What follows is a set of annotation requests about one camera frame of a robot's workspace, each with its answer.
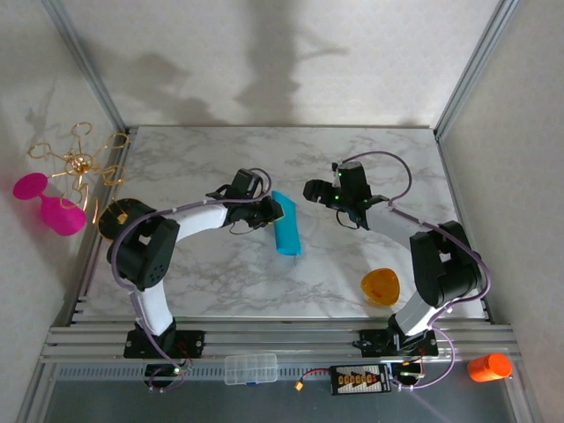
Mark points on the orange translucent bowl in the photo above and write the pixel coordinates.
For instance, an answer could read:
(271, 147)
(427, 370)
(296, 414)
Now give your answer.
(381, 286)

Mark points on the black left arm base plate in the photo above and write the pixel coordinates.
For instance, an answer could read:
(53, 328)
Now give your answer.
(194, 341)

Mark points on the aluminium corner post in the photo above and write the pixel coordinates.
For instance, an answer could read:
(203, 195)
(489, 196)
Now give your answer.
(83, 66)
(476, 66)

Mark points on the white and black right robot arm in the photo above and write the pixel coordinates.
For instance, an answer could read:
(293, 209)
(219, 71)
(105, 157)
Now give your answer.
(396, 224)

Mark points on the clear plastic organizer box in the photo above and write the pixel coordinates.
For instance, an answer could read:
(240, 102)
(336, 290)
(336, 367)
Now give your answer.
(250, 369)

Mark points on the small black controller box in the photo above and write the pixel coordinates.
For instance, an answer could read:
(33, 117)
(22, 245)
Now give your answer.
(407, 372)
(161, 371)

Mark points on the orange cylindrical container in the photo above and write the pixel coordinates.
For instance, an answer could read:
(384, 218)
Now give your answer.
(489, 368)

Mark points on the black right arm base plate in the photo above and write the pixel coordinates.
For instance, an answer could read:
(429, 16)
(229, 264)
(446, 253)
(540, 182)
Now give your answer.
(374, 341)

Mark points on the pink plastic goblet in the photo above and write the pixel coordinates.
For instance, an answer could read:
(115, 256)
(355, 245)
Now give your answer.
(61, 218)

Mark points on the aluminium table frame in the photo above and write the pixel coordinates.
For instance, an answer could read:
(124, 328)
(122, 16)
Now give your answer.
(282, 339)

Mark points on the black charging board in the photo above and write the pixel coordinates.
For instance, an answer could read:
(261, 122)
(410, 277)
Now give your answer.
(359, 380)

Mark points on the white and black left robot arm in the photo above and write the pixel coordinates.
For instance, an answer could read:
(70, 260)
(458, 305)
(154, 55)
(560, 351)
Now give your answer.
(198, 220)

